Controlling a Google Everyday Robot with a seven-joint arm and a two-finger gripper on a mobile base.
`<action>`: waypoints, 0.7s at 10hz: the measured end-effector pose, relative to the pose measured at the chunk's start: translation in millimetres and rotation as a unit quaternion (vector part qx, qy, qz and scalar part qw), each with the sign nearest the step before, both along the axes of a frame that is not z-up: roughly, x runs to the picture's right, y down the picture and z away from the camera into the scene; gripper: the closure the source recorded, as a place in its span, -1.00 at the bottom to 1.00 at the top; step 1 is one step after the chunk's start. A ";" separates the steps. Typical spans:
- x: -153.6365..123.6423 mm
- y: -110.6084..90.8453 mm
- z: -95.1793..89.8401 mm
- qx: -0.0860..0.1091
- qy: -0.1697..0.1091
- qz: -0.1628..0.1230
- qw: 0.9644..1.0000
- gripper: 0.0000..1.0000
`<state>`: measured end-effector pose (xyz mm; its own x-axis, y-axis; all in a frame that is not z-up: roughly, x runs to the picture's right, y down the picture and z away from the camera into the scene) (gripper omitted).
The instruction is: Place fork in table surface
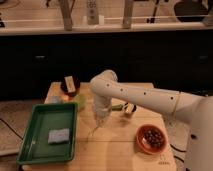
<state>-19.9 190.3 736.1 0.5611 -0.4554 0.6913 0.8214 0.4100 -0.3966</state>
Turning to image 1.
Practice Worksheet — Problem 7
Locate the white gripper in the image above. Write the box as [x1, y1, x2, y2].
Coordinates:
[93, 95, 112, 127]

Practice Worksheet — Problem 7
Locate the silver metal fork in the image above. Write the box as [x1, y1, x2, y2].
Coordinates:
[88, 126, 99, 136]

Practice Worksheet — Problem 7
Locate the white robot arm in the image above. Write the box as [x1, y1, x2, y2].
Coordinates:
[90, 70, 213, 171]

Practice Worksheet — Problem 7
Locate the green pepper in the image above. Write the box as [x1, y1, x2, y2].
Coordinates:
[112, 104, 124, 111]

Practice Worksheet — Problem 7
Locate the light green small cup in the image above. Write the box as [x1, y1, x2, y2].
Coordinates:
[75, 94, 86, 110]

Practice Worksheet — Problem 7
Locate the orange small object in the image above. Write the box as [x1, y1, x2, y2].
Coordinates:
[60, 95, 70, 103]

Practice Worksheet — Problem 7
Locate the wooden table board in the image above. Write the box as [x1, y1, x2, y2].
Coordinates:
[22, 83, 177, 171]

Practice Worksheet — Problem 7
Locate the blue sponge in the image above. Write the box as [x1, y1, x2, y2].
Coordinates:
[48, 128, 70, 144]

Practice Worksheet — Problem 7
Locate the orange bowl with dark beans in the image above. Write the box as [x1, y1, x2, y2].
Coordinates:
[136, 124, 167, 155]

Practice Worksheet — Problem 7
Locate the green plastic tray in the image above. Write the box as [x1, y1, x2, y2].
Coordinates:
[17, 103, 77, 165]

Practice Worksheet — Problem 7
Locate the black cable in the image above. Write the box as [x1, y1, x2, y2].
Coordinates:
[170, 143, 185, 164]

